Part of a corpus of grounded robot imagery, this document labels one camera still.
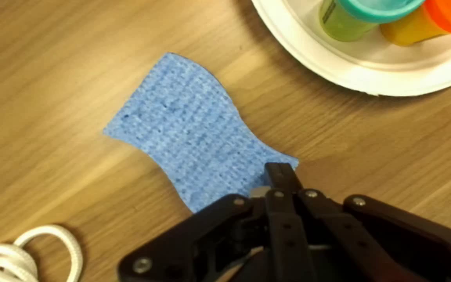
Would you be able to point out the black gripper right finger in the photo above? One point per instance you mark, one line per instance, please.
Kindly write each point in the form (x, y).
(314, 239)

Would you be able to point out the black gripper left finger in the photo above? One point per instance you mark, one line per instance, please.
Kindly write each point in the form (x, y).
(199, 249)

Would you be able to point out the blue sponge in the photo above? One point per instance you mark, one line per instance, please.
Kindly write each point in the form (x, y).
(187, 123)

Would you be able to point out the white paper plate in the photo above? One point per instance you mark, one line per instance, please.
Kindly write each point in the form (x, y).
(370, 65)

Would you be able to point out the teal lid play-doh tub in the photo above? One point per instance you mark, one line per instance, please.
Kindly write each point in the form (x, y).
(350, 21)

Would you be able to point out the orange lid play-doh tub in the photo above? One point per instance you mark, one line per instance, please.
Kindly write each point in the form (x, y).
(429, 21)

